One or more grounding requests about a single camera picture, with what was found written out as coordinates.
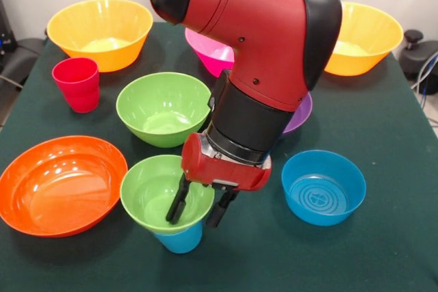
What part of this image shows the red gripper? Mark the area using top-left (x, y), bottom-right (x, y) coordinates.
top-left (166, 133), bottom-right (273, 228)

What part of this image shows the blue cup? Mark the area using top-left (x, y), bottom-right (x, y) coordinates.
top-left (153, 222), bottom-right (203, 254)

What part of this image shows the small green bowl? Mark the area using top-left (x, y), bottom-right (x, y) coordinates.
top-left (120, 155), bottom-right (216, 235)

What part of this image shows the large green bowl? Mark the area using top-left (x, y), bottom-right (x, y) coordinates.
top-left (116, 72), bottom-right (212, 148)

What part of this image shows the blue bowl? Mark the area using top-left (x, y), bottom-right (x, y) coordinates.
top-left (281, 149), bottom-right (368, 227)

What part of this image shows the dark green tablecloth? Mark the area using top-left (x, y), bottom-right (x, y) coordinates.
top-left (0, 21), bottom-right (438, 292)

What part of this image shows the purple bowl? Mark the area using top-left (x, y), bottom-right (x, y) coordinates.
top-left (279, 92), bottom-right (313, 141)

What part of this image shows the orange shallow bowl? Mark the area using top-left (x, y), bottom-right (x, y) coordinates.
top-left (0, 135), bottom-right (129, 238)

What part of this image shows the pink large bowl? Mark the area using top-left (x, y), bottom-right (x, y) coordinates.
top-left (184, 28), bottom-right (235, 78)

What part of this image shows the red cup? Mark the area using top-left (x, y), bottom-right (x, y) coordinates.
top-left (51, 57), bottom-right (101, 114)

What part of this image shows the yellow-orange large bowl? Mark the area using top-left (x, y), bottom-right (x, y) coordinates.
top-left (324, 1), bottom-right (404, 77)
top-left (46, 0), bottom-right (154, 73)

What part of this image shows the grey office chair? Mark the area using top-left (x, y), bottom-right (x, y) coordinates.
top-left (0, 38), bottom-right (47, 88)

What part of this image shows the black computer equipment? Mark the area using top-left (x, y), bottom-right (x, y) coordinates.
top-left (0, 0), bottom-right (17, 55)

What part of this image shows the grey cable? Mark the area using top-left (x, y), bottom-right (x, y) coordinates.
top-left (411, 51), bottom-right (438, 90)

